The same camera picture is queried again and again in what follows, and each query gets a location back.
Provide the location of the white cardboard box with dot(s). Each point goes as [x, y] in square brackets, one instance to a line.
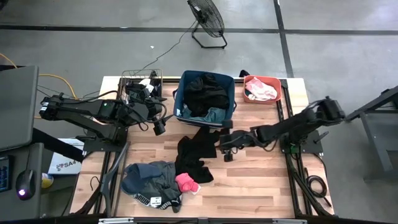
[63, 165]

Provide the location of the white handwritten socks card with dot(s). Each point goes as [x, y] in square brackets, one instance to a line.
[196, 190]

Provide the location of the teal dotted garment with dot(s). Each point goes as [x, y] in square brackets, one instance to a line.
[214, 115]

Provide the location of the orange plastic tub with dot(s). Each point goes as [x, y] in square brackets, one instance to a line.
[279, 90]

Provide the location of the yellow white ball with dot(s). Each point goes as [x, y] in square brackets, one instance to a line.
[47, 181]

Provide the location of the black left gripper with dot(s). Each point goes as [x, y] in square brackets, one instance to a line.
[146, 109]

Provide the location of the grey monitor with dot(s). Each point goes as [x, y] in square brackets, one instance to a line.
[17, 105]

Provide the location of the white paper tag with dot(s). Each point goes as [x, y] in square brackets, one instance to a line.
[155, 201]
[146, 84]

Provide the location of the black keyboard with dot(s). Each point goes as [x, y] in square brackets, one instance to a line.
[4, 174]

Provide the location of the black clamp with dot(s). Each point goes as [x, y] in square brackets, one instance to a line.
[243, 73]
[152, 74]

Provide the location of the large black garment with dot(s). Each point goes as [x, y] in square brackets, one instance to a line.
[205, 96]

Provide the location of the grey metal side table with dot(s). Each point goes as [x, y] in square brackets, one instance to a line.
[379, 137]

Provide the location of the pink knitted sock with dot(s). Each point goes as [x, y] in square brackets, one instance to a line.
[186, 182]

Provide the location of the light pink white garment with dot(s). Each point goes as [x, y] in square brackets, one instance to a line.
[261, 90]

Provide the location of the black diagonal desk strut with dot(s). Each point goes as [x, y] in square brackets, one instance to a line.
[56, 144]

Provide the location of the navy blue garment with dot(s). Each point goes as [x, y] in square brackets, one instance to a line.
[133, 177]

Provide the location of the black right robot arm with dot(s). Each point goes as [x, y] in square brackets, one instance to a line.
[289, 127]

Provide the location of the dark grey desk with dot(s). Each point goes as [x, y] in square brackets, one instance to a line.
[18, 152]

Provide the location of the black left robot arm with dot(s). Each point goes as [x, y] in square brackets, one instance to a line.
[81, 110]

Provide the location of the black floor fan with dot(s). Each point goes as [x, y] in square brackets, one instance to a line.
[206, 15]

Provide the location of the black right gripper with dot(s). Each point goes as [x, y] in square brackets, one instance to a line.
[237, 140]

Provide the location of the blue fabric storage bin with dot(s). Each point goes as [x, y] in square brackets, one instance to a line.
[178, 105]

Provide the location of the black computer mouse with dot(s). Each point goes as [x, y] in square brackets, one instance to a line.
[25, 182]

